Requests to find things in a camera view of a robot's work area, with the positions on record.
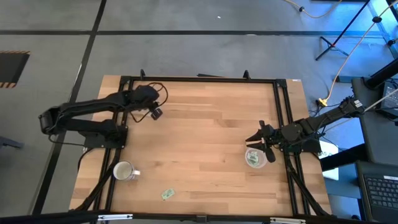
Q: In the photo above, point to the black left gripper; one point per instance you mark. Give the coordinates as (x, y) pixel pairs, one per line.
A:
(144, 93)

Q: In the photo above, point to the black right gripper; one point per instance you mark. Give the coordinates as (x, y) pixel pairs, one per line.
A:
(270, 135)

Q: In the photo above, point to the green stevia sweetener packet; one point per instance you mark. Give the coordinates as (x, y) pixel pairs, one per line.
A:
(251, 161)
(168, 194)
(255, 155)

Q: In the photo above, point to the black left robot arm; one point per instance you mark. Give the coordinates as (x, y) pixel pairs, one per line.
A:
(93, 104)

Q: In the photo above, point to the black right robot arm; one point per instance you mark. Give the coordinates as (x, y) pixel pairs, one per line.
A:
(326, 118)

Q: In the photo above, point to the clear plastic bowl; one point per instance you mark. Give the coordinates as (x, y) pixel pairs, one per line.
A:
(263, 161)

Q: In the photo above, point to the small clear plastic cup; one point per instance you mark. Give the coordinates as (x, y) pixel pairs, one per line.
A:
(116, 165)

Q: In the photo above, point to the grey side table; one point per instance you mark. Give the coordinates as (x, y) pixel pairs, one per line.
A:
(373, 137)

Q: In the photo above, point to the black tripod stand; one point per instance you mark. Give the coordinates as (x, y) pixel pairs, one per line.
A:
(331, 45)

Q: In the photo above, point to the black laptop keyboard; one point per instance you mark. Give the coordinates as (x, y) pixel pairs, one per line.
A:
(381, 193)

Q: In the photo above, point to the black floor hatch orange stripes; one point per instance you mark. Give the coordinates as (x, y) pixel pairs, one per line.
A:
(11, 68)

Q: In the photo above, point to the grey chair leg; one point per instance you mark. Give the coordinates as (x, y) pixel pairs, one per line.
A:
(9, 142)

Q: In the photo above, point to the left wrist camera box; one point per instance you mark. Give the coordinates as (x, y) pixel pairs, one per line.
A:
(156, 113)

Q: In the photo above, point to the black aluminium table frame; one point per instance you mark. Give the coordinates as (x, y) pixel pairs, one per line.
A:
(202, 79)

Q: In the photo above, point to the silver metal bracket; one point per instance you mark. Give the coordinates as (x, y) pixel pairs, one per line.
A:
(115, 216)
(287, 220)

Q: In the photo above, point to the thick black post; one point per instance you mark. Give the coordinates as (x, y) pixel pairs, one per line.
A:
(382, 74)

